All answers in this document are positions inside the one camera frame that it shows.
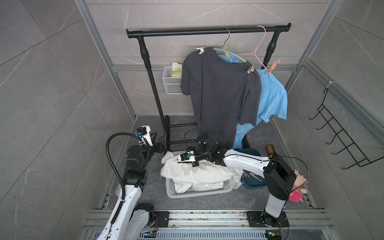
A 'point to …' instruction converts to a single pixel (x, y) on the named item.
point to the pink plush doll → (297, 192)
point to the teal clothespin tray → (250, 179)
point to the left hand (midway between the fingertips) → (161, 131)
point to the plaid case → (271, 150)
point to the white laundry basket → (171, 190)
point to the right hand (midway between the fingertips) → (179, 157)
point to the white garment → (207, 177)
